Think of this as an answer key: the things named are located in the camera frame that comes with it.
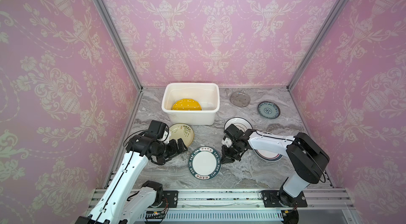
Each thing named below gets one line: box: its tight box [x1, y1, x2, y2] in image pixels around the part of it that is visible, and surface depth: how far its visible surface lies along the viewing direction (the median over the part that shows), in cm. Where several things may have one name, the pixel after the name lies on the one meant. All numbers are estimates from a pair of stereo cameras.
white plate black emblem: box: [223, 117, 254, 134], surface depth 102 cm
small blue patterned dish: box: [257, 100, 281, 119], surface depth 111 cm
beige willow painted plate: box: [168, 123, 195, 148], surface depth 99 cm
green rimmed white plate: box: [188, 146, 222, 181], surface depth 86 cm
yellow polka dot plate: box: [171, 98, 202, 111], surface depth 109 cm
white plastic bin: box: [161, 82, 220, 126], surface depth 104 cm
